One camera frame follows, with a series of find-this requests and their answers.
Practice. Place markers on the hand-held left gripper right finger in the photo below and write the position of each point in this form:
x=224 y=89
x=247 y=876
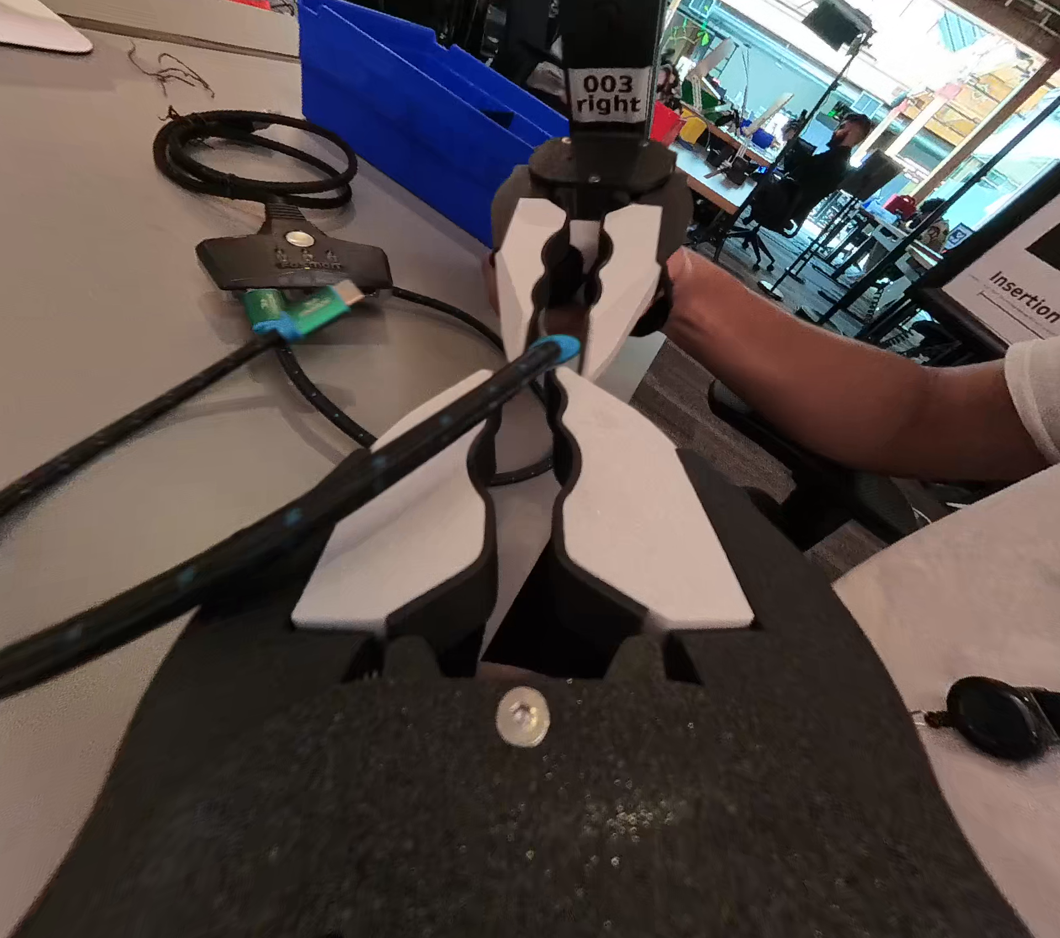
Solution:
x=654 y=532

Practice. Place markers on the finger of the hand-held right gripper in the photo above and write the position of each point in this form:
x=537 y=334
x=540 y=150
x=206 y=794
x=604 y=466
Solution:
x=518 y=267
x=633 y=267

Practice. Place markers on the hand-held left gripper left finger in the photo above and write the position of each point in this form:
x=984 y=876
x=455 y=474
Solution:
x=397 y=540

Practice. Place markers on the blue plastic bin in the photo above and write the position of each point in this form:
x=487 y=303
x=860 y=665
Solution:
x=397 y=93

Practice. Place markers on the person's right forearm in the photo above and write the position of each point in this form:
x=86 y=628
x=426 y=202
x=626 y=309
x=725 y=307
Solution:
x=828 y=383

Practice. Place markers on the wooden desk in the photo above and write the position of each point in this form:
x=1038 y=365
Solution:
x=720 y=180

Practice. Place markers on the red plastic bin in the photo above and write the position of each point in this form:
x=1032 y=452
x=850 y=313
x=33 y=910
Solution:
x=665 y=122

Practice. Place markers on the black light on tripod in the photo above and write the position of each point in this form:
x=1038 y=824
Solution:
x=836 y=19

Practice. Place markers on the person's white shirt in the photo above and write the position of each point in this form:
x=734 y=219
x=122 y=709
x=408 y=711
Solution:
x=977 y=607

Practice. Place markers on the black badge reel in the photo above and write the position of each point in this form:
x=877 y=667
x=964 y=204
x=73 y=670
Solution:
x=994 y=718

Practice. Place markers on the thin dark thread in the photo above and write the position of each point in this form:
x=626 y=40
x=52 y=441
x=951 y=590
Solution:
x=170 y=73

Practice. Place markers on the white tablet stand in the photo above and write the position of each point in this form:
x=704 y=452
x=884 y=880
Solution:
x=33 y=23

